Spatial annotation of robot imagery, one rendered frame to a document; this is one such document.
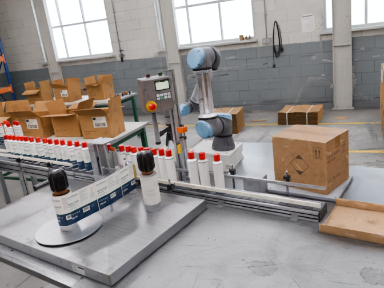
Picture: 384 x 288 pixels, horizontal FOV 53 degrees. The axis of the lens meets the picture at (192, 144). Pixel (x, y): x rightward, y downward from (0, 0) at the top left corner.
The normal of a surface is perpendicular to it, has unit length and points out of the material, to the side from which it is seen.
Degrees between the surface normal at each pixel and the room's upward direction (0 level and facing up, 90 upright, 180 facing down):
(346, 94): 90
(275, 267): 0
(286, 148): 90
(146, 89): 90
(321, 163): 90
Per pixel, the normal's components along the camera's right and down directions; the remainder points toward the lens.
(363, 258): -0.13, -0.95
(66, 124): -0.37, 0.32
